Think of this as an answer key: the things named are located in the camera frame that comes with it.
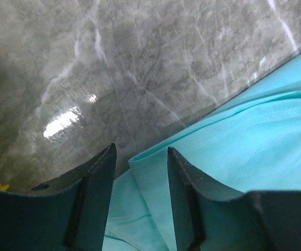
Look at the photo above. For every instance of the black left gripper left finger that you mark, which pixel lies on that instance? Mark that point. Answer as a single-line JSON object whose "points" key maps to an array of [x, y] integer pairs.
{"points": [[68, 212]]}

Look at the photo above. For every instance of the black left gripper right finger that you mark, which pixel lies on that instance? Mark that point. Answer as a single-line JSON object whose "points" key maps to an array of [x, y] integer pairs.
{"points": [[208, 215]]}

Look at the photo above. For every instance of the mint green polo shirt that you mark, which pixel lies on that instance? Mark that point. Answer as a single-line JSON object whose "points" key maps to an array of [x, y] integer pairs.
{"points": [[252, 143]]}

